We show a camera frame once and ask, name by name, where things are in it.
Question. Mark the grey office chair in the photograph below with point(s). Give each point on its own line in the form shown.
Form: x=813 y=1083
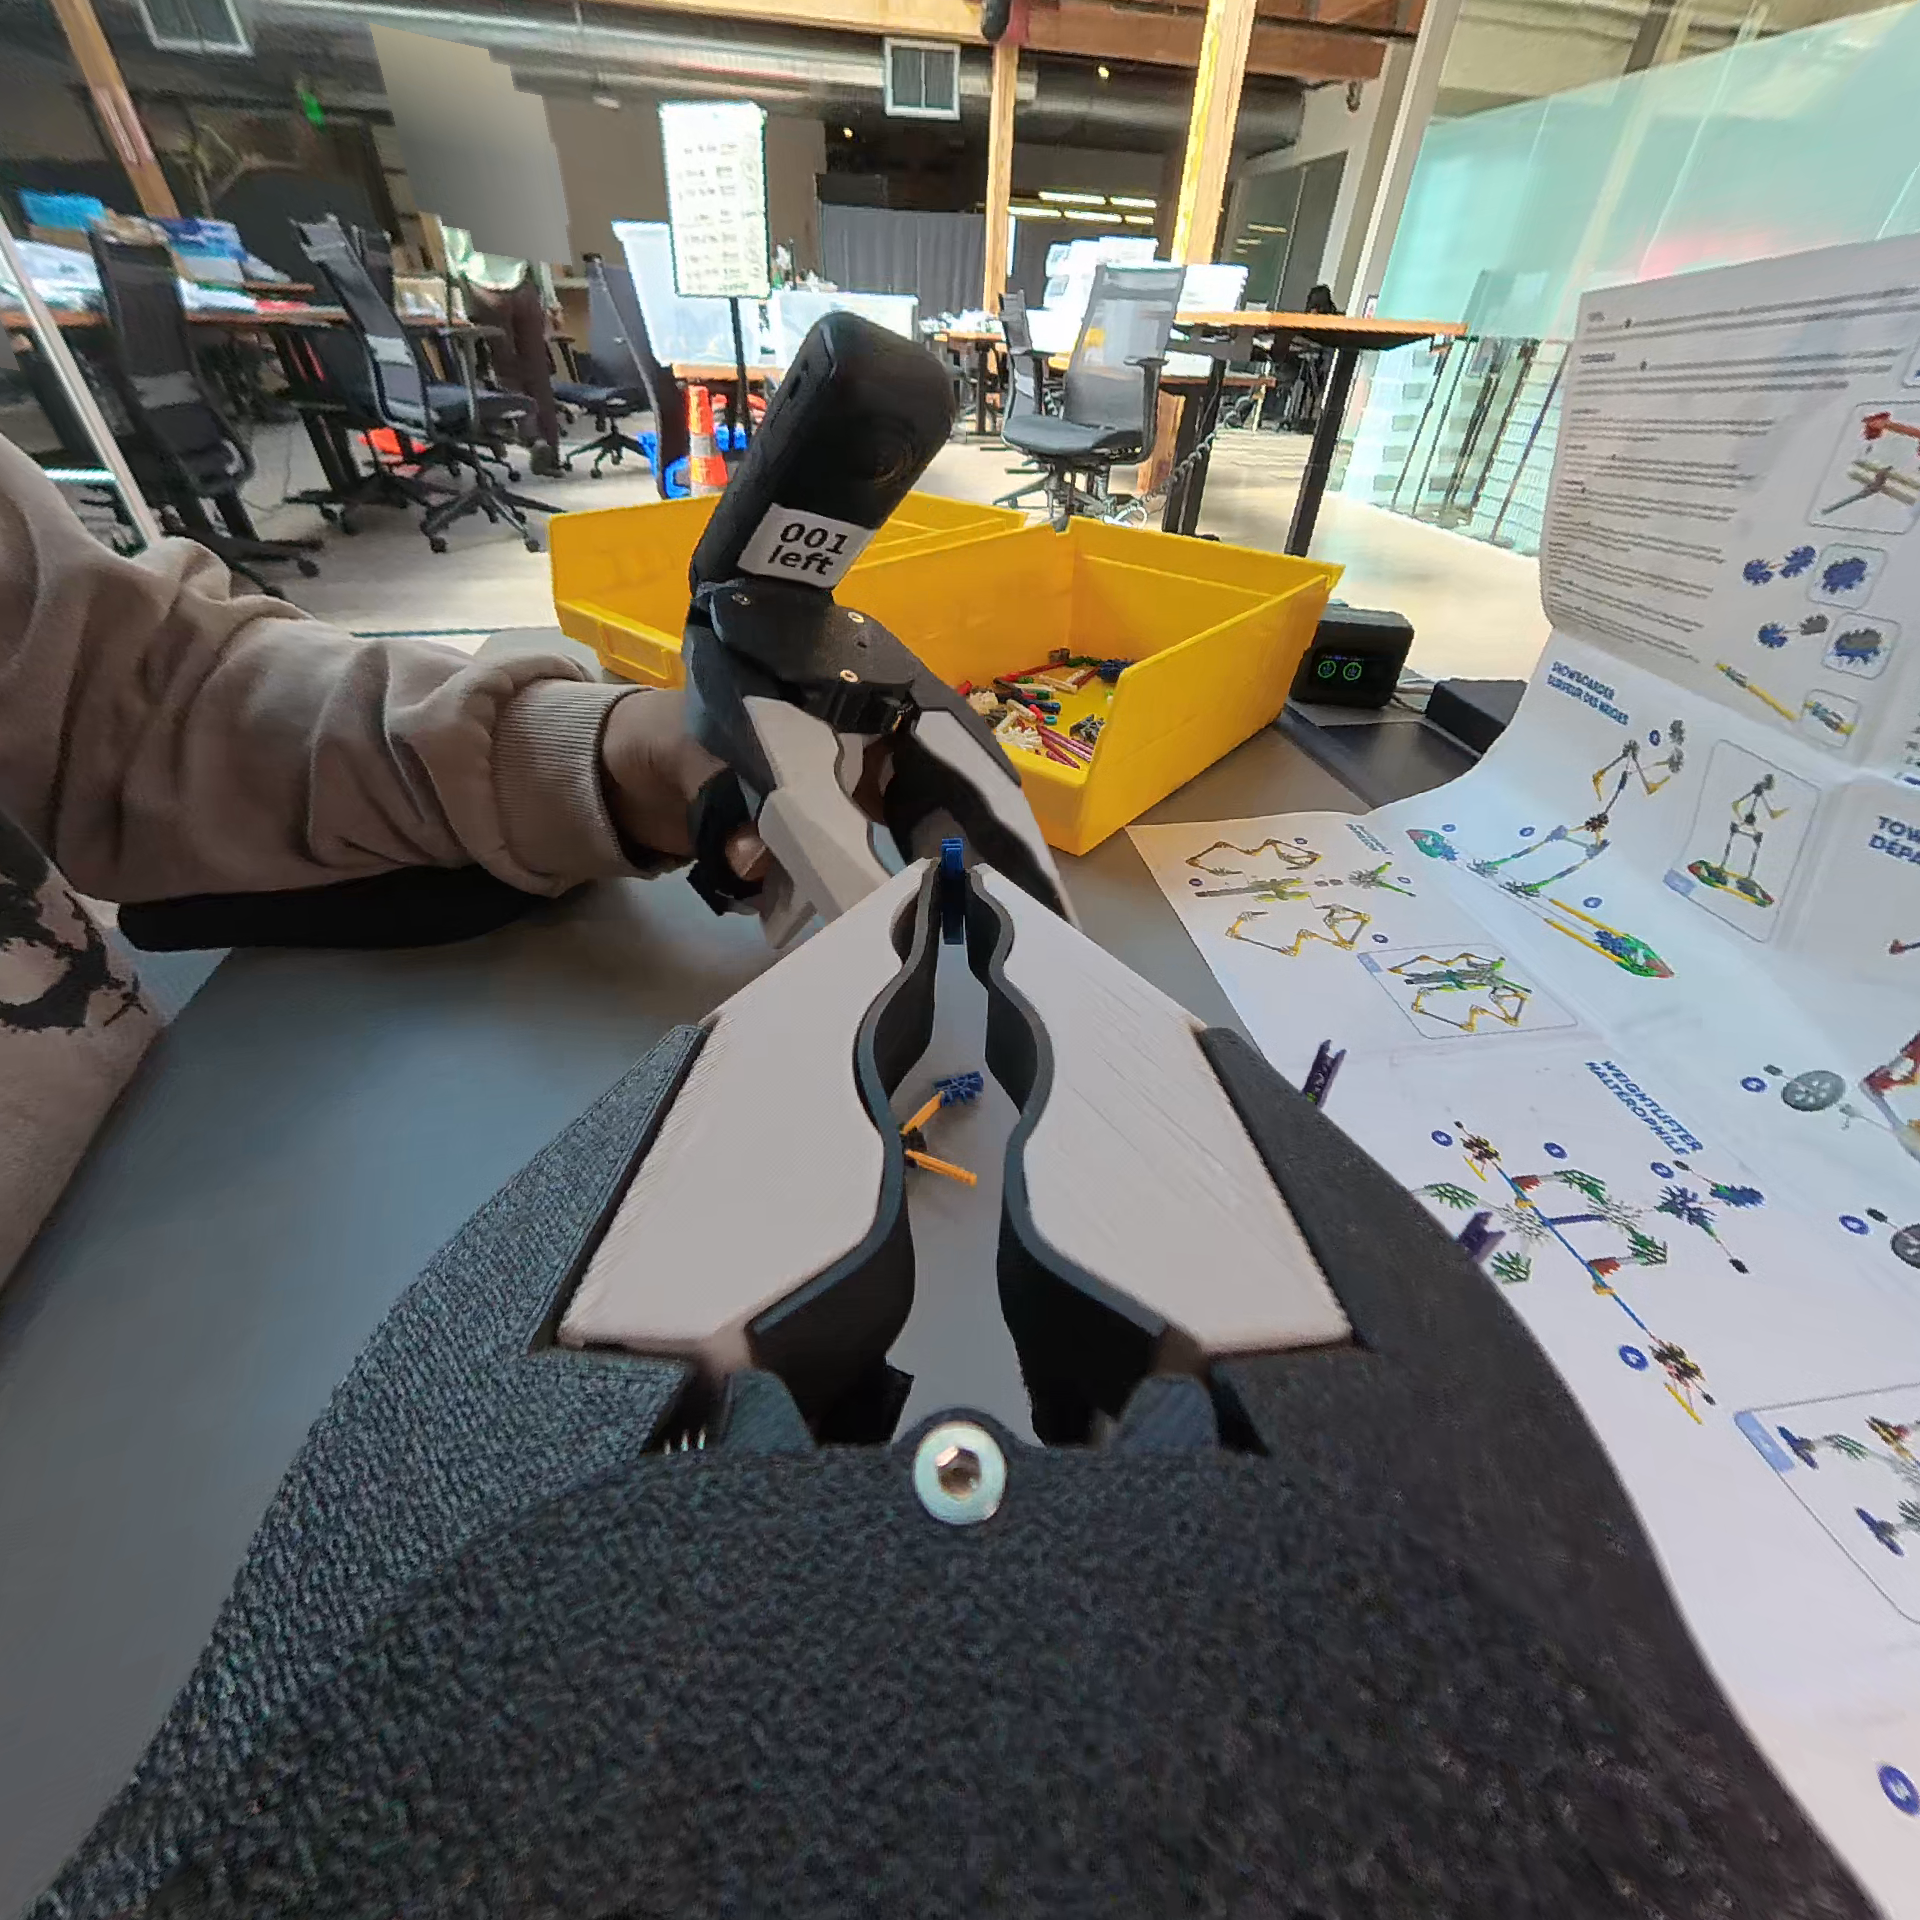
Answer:
x=1095 y=376

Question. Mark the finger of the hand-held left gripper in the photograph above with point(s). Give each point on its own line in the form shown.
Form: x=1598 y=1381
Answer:
x=824 y=811
x=991 y=806

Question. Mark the wooden table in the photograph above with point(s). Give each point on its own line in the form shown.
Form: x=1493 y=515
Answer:
x=1319 y=332

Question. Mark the white sign on stand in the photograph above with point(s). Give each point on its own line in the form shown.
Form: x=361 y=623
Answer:
x=715 y=194

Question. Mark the small black box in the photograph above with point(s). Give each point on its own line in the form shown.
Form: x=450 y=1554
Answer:
x=1476 y=712

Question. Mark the black office chair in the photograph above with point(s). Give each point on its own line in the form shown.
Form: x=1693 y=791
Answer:
x=180 y=388
x=422 y=376

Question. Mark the yellow plastic bin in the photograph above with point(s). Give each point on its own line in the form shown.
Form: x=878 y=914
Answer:
x=1201 y=645
x=646 y=574

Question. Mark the person's left forearm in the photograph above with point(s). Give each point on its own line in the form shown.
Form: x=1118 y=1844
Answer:
x=301 y=721

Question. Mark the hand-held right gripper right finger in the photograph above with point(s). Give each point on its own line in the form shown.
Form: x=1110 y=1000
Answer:
x=1201 y=1202

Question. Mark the person's beige clothing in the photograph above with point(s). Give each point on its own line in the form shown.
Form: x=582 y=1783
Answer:
x=62 y=1051

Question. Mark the colourful toy rod model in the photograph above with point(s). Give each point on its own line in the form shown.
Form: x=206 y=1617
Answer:
x=1323 y=1073

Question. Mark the black device with green display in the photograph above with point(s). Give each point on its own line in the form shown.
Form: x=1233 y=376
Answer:
x=1355 y=663

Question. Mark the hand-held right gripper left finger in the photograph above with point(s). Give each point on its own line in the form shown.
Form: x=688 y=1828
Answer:
x=720 y=1202

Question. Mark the person's left hand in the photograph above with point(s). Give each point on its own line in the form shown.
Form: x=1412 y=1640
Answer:
x=657 y=776

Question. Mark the white folded instruction booklet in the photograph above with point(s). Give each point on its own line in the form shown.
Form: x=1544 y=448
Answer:
x=1681 y=1051

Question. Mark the pile of toy building pieces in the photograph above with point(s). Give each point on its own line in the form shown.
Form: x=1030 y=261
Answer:
x=1051 y=712

